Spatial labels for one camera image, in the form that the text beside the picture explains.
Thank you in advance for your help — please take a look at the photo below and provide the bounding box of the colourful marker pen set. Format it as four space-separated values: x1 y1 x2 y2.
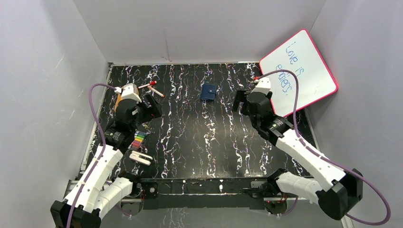
128 131 147 151

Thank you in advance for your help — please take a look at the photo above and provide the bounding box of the pink framed whiteboard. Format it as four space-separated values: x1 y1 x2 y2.
259 29 338 117

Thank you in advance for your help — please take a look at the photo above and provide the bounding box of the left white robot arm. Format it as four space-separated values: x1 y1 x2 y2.
50 94 161 228

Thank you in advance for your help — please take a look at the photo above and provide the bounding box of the red capped marker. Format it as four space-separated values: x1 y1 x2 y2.
138 81 157 89

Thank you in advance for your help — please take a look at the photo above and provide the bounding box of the white marker pen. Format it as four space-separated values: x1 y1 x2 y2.
148 85 165 98

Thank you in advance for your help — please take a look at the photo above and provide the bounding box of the navy blue card holder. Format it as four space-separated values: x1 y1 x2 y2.
200 83 217 101

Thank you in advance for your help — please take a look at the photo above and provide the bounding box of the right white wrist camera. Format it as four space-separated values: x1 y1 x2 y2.
252 77 271 95

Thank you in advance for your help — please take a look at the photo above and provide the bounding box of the orange oval tray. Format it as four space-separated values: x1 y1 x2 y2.
114 87 123 111

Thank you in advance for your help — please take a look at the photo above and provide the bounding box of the white whiteboard eraser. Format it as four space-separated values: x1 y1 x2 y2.
129 151 154 166

